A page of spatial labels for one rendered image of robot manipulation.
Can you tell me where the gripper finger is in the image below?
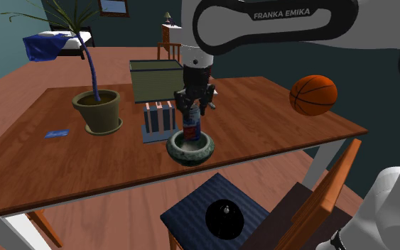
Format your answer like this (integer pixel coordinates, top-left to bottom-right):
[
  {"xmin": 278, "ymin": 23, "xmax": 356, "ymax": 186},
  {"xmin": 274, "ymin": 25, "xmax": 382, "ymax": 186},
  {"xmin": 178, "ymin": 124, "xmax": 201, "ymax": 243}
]
[
  {"xmin": 173, "ymin": 89, "xmax": 195, "ymax": 119},
  {"xmin": 198, "ymin": 84, "xmax": 218, "ymax": 117}
]

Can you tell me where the blue bottle with red label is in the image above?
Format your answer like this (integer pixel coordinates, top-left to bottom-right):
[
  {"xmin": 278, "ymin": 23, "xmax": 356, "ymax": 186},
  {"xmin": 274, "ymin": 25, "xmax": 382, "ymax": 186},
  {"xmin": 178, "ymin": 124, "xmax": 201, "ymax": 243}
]
[{"xmin": 182, "ymin": 103, "xmax": 202, "ymax": 143}]

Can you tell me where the table lamp with green shade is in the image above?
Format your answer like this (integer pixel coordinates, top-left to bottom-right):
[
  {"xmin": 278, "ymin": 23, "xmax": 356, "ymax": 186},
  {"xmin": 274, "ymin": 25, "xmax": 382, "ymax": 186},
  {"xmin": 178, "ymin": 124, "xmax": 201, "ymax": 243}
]
[{"xmin": 129, "ymin": 59, "xmax": 185, "ymax": 145}]

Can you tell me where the green marbled bowl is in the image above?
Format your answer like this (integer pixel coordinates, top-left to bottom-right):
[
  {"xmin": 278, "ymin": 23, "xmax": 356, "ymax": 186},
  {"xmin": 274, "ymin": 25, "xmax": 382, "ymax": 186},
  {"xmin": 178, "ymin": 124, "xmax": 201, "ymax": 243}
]
[{"xmin": 166, "ymin": 130, "xmax": 216, "ymax": 168}]

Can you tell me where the wooden table with white legs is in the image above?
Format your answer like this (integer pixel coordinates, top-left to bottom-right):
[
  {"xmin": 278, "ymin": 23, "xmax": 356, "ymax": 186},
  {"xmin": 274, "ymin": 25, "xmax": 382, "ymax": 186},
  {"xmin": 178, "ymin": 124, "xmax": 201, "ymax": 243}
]
[{"xmin": 0, "ymin": 75, "xmax": 369, "ymax": 250}]

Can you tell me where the wooden cabinet with small lamp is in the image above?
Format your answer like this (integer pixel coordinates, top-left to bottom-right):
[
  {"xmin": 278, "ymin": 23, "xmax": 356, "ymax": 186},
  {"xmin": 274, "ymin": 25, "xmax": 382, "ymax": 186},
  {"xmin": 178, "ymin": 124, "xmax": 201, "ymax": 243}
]
[{"xmin": 161, "ymin": 11, "xmax": 183, "ymax": 45}]

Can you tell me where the potted plant in olive pot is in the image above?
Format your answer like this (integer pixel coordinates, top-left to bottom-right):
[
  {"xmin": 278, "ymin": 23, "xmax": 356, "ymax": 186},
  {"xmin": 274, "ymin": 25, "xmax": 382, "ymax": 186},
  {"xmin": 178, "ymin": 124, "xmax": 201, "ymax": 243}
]
[{"xmin": 0, "ymin": 0, "xmax": 124, "ymax": 137}]

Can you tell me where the orange basketball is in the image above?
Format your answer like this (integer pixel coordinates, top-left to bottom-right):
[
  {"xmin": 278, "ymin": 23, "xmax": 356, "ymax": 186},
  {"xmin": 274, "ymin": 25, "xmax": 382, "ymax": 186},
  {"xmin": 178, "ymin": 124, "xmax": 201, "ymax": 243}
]
[{"xmin": 288, "ymin": 75, "xmax": 339, "ymax": 117}]

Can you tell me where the wooden chair with blue cushion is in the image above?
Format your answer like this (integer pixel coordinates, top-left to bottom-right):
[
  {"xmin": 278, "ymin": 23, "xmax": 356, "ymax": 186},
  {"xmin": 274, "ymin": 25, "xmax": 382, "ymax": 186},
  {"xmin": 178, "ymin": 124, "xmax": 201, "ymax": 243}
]
[{"xmin": 159, "ymin": 138, "xmax": 363, "ymax": 250}]

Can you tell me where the black dome with knob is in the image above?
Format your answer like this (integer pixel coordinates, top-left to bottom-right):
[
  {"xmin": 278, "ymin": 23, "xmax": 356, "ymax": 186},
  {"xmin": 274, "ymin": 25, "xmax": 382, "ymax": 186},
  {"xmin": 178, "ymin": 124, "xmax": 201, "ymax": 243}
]
[{"xmin": 205, "ymin": 198, "xmax": 246, "ymax": 241}]

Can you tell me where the blue card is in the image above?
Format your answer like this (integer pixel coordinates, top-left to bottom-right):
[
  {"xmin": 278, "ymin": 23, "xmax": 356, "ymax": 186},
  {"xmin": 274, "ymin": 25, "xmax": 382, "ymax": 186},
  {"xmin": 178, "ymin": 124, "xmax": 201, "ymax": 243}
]
[{"xmin": 43, "ymin": 129, "xmax": 71, "ymax": 140}]

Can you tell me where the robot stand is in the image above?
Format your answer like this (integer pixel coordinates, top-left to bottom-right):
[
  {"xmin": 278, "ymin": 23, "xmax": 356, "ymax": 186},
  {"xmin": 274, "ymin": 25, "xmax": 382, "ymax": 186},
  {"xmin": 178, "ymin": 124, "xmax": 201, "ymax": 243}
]
[{"xmin": 239, "ymin": 181, "xmax": 354, "ymax": 250}]

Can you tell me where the bed with blue blanket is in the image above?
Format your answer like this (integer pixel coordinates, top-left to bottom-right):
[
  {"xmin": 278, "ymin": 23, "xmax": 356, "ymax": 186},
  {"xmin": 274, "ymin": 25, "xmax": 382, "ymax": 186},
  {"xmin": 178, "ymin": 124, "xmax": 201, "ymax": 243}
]
[{"xmin": 22, "ymin": 25, "xmax": 96, "ymax": 63}]

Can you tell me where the framed wall picture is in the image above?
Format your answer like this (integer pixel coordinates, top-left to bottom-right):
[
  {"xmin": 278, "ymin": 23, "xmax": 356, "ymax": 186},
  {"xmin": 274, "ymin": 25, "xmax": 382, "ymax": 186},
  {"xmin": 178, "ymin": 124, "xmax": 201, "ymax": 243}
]
[{"xmin": 97, "ymin": 0, "xmax": 131, "ymax": 18}]

